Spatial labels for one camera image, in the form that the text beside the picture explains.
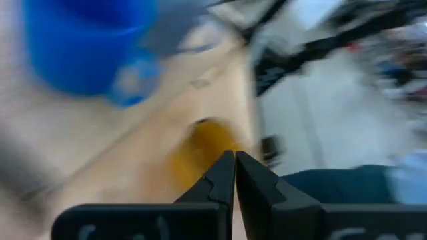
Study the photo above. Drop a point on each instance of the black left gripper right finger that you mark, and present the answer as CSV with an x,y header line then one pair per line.
x,y
263,200

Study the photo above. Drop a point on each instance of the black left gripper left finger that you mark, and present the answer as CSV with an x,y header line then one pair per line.
x,y
213,193

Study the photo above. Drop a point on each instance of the yellow speckled ceramic mug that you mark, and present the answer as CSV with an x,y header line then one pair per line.
x,y
207,146

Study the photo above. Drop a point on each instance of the grey ceramic mug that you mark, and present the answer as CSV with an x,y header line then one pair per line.
x,y
180,30

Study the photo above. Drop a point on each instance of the blue ceramic mug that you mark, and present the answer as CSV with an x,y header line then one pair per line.
x,y
83,43

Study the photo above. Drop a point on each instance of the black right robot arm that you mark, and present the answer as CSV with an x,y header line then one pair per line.
x,y
277,71

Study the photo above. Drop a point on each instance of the black table-level camera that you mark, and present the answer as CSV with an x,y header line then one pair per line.
x,y
272,150

